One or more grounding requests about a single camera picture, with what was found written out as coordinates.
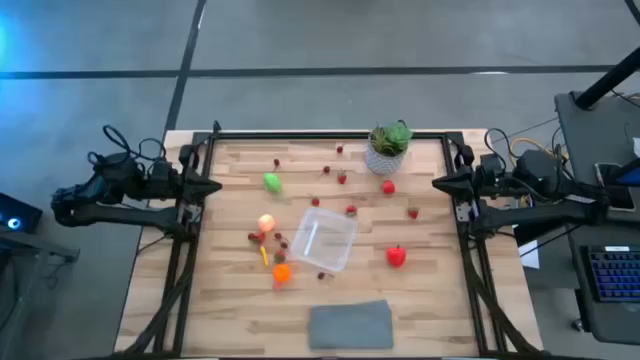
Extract black device with blue light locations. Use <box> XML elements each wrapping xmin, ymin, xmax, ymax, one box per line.
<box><xmin>0</xmin><ymin>192</ymin><xmax>44</xmax><ymax>235</ymax></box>

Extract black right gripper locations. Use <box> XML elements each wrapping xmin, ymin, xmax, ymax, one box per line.
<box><xmin>432</xmin><ymin>154</ymin><xmax>509</xmax><ymax>202</ymax></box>

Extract white paper sheet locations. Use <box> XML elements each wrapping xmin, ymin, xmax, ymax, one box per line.
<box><xmin>519</xmin><ymin>239</ymin><xmax>541</xmax><ymax>270</ymax></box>

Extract clear plastic tupperware container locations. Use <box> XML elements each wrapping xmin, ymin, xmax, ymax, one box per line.
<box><xmin>290</xmin><ymin>207</ymin><xmax>359</xmax><ymax>274</ymax></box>

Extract gray metal stand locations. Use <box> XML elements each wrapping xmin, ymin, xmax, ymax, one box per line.
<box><xmin>0</xmin><ymin>232</ymin><xmax>81</xmax><ymax>360</ymax></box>

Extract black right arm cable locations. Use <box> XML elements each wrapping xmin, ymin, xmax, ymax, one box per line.
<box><xmin>483</xmin><ymin>127</ymin><xmax>516</xmax><ymax>166</ymax></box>

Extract black pole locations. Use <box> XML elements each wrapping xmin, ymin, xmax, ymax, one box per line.
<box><xmin>573</xmin><ymin>47</ymin><xmax>640</xmax><ymax>110</ymax></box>

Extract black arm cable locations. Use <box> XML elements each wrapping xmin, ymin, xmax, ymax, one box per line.
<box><xmin>483</xmin><ymin>127</ymin><xmax>516</xmax><ymax>166</ymax></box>
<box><xmin>87</xmin><ymin>123</ymin><xmax>169</xmax><ymax>169</ymax></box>

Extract yellow cable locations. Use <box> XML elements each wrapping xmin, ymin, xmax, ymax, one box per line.
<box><xmin>509</xmin><ymin>137</ymin><xmax>569</xmax><ymax>161</ymax></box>

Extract potted succulent in patterned pot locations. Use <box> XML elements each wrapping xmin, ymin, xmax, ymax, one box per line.
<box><xmin>363</xmin><ymin>119</ymin><xmax>414</xmax><ymax>176</ymax></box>

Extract backlit black keyboard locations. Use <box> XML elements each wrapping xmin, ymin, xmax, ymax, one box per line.
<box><xmin>587</xmin><ymin>247</ymin><xmax>640</xmax><ymax>304</ymax></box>

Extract black smartphone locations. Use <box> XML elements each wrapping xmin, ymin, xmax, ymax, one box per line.
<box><xmin>593</xmin><ymin>162</ymin><xmax>637</xmax><ymax>213</ymax></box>

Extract green toy pear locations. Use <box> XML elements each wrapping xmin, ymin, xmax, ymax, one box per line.
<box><xmin>263</xmin><ymin>172</ymin><xmax>284</xmax><ymax>195</ymax></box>

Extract gray folded cloth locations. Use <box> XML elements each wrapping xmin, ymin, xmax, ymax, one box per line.
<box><xmin>308</xmin><ymin>299</ymin><xmax>395</xmax><ymax>350</ymax></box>

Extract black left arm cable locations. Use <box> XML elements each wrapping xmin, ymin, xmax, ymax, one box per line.
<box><xmin>87</xmin><ymin>123</ymin><xmax>169</xmax><ymax>169</ymax></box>

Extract red toy bell pepper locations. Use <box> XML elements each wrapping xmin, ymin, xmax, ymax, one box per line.
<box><xmin>385</xmin><ymin>244</ymin><xmax>408</xmax><ymax>269</ymax></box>

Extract gray side desk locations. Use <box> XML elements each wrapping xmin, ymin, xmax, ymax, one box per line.
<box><xmin>553</xmin><ymin>91</ymin><xmax>640</xmax><ymax>346</ymax></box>

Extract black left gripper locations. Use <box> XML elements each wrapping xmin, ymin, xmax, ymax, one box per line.
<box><xmin>143</xmin><ymin>159</ymin><xmax>224</xmax><ymax>204</ymax></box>

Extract orange toy pumpkin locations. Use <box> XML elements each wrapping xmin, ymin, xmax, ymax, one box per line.
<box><xmin>272</xmin><ymin>263</ymin><xmax>293</xmax><ymax>285</ymax></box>

